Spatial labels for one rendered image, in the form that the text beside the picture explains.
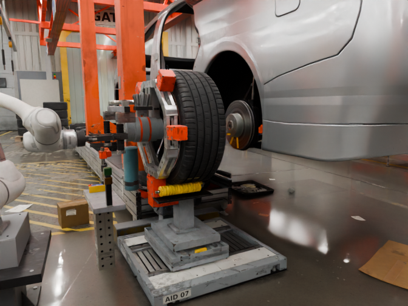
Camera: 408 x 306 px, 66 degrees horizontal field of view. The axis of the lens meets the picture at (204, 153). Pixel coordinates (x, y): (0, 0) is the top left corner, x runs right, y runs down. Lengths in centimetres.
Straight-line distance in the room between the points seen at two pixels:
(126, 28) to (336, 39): 139
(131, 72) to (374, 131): 154
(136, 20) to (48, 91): 1062
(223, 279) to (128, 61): 149
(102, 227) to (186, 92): 96
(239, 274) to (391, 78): 121
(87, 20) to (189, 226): 298
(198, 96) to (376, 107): 81
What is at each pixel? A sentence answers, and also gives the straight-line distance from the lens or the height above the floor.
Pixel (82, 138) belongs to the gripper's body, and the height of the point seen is 84.
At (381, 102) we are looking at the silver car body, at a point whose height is 99.
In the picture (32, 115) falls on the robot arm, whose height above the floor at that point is 95.
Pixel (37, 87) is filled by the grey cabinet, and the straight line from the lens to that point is 1284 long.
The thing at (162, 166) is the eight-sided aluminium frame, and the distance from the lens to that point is 167.
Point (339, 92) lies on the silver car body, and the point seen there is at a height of 103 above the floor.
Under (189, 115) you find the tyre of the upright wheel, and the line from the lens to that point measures 157.
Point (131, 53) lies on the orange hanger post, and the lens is 228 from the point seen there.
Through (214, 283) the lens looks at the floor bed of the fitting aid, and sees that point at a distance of 180.
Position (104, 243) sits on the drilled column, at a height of 16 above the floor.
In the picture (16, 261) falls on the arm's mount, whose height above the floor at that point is 32.
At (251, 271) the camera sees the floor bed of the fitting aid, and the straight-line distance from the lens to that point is 191.
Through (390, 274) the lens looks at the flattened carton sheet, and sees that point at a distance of 223.
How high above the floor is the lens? 99
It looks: 9 degrees down
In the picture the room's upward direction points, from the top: straight up
